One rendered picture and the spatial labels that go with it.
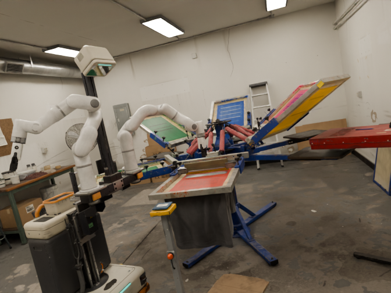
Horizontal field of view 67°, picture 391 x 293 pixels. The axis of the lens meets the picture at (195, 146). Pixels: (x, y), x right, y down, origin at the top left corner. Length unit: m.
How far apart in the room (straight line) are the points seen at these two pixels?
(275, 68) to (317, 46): 0.89
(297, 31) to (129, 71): 3.78
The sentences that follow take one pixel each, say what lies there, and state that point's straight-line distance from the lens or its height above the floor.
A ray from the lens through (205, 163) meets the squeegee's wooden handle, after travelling 2.50.
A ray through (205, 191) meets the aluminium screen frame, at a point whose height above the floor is 0.98.
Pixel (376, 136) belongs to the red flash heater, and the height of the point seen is 1.10.
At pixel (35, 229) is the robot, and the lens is 2.51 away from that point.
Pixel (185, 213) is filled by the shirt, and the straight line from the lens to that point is 2.14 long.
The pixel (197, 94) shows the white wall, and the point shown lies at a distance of 6.73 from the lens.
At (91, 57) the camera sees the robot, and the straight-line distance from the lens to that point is 2.00.
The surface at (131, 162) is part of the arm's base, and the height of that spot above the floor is 1.21.
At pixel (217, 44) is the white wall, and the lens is 6.71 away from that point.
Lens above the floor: 1.53
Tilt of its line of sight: 8 degrees down
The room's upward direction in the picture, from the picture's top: 11 degrees counter-clockwise
